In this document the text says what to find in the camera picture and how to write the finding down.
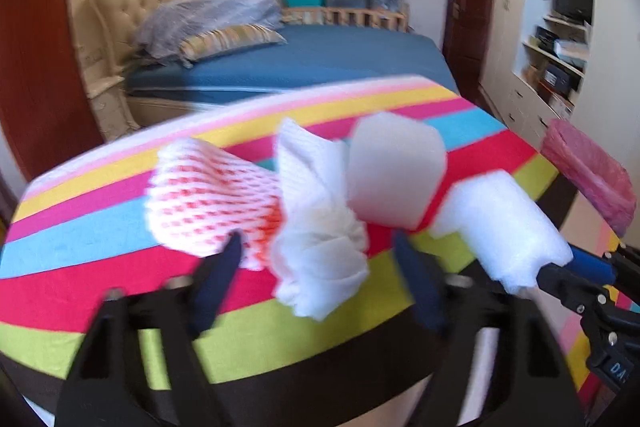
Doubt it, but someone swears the wooden crib rail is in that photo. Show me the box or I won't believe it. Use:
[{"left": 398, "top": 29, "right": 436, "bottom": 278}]
[{"left": 282, "top": 6, "right": 413, "bottom": 32}]

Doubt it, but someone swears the white foam sheet roll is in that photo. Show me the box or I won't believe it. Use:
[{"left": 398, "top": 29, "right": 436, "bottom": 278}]
[{"left": 430, "top": 171, "right": 574, "bottom": 295}]

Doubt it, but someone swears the striped pillow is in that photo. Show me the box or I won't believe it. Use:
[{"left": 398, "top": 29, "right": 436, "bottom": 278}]
[{"left": 179, "top": 23, "right": 288, "bottom": 68}]

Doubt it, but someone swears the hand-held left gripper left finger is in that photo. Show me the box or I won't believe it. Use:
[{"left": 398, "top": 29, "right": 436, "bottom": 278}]
[{"left": 55, "top": 229, "right": 246, "bottom": 427}]

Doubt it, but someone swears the bin with pink bag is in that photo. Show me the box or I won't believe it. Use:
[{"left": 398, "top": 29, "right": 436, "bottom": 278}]
[{"left": 541, "top": 118, "right": 637, "bottom": 235}]

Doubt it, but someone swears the black safe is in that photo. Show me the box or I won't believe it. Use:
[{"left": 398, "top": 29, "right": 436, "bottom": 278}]
[{"left": 542, "top": 63, "right": 583, "bottom": 96}]

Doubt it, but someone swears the dark wooden door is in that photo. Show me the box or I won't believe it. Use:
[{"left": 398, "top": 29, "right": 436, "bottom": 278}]
[{"left": 442, "top": 0, "right": 496, "bottom": 82}]

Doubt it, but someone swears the dark red wooden panel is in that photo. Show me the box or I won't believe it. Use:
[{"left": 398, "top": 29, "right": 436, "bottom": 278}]
[{"left": 0, "top": 0, "right": 106, "bottom": 182}]

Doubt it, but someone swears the white foam block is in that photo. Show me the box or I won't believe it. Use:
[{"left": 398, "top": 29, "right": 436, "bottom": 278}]
[{"left": 346, "top": 111, "right": 448, "bottom": 232}]

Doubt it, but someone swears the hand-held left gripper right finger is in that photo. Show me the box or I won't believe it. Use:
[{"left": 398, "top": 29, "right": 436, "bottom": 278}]
[{"left": 392, "top": 232, "right": 586, "bottom": 427}]

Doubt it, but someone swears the striped colourful tablecloth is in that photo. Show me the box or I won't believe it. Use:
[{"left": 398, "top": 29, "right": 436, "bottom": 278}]
[{"left": 0, "top": 74, "right": 561, "bottom": 393}]

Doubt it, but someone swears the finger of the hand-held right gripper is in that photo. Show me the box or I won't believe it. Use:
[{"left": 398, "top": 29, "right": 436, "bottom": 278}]
[
  {"left": 536, "top": 263, "right": 621, "bottom": 322},
  {"left": 569, "top": 247, "right": 640, "bottom": 293}
]

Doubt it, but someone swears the brown cardboard box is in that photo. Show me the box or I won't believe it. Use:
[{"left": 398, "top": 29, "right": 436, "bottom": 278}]
[{"left": 535, "top": 82, "right": 576, "bottom": 118}]

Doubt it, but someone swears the white flat box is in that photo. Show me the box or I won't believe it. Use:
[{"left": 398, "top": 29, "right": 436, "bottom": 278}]
[{"left": 554, "top": 39, "right": 587, "bottom": 62}]

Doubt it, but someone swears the white tissue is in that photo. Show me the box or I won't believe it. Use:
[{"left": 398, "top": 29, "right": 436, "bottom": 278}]
[{"left": 270, "top": 118, "right": 371, "bottom": 322}]

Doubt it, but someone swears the striped floor mat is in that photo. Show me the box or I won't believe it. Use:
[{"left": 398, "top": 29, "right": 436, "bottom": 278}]
[{"left": 562, "top": 207, "right": 640, "bottom": 395}]

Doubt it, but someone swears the bed with blue cover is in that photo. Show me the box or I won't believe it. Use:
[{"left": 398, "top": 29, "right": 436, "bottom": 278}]
[{"left": 122, "top": 24, "right": 461, "bottom": 128}]

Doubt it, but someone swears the blue-grey patterned duvet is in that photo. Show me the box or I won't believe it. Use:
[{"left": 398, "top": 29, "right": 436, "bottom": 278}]
[{"left": 136, "top": 0, "right": 283, "bottom": 60}]

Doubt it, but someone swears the pink foam fruit net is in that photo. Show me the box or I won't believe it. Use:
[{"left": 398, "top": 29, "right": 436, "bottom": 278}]
[{"left": 145, "top": 138, "right": 288, "bottom": 272}]

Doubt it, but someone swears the cream nightstand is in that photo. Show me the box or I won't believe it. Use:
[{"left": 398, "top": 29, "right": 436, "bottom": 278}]
[{"left": 85, "top": 74, "right": 141, "bottom": 142}]

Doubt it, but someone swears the white wardrobe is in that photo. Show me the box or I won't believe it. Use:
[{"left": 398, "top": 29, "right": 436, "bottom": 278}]
[{"left": 477, "top": 0, "right": 640, "bottom": 158}]

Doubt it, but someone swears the black device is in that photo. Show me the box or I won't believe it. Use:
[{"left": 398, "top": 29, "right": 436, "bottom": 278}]
[{"left": 535, "top": 26, "right": 561, "bottom": 54}]

